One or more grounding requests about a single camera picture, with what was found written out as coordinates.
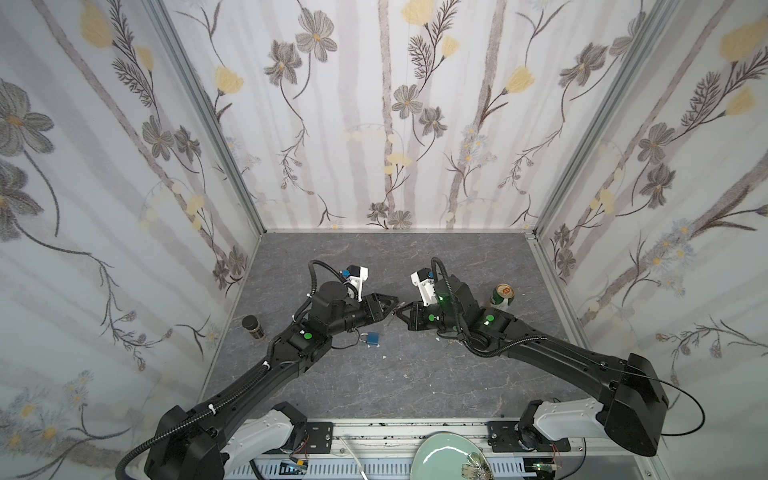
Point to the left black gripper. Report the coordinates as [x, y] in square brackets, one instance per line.
[369, 309]

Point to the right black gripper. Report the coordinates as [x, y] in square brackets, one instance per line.
[421, 315]

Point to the blue padlock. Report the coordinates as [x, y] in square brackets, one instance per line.
[370, 339]

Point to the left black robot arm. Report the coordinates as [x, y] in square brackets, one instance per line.
[196, 443]

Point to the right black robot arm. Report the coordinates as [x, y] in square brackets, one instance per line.
[625, 401]

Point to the small dark jar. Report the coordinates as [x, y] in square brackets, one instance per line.
[253, 327]

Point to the light green plate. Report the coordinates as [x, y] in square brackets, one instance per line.
[444, 456]

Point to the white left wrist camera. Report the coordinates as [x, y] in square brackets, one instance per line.
[356, 275]

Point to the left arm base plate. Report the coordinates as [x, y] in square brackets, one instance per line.
[310, 438]

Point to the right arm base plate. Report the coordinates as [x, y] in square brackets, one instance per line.
[505, 436]

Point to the aluminium frame rail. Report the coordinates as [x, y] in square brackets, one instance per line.
[384, 449]

